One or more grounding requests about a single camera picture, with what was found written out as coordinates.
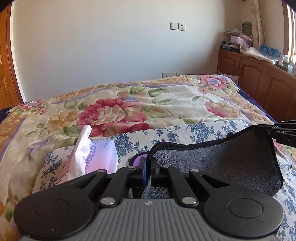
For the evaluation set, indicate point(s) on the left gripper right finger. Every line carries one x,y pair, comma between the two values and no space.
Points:
167,176

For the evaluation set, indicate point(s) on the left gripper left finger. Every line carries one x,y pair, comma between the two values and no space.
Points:
129,177

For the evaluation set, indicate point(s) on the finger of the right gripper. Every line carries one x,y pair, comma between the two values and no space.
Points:
283,136
287,124

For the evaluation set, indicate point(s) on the purple and grey towel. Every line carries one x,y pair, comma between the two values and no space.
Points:
246,158

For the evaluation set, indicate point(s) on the dark blue bed sheet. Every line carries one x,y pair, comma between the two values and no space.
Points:
252,101

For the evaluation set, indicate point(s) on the blue floral white cloth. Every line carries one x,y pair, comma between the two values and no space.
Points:
129,144

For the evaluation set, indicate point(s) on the wooden sideboard cabinet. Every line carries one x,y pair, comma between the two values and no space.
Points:
272,88

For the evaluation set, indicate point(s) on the pink white tissue pack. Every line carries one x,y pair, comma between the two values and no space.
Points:
89,156

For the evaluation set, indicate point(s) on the white paper box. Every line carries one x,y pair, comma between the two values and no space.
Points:
234,78

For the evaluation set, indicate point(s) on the patterned beige curtain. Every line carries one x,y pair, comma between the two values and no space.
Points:
258,28

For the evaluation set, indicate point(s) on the clutter pile on cabinet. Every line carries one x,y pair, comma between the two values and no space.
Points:
240,41

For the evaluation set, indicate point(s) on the floral beige bed blanket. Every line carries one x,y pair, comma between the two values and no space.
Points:
87,208

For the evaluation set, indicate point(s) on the wooden door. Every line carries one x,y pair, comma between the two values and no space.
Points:
10,94

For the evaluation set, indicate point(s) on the white wall outlet strip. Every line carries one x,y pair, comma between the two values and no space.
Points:
166,75

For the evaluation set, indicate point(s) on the white wall switch socket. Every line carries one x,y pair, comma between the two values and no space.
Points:
177,26

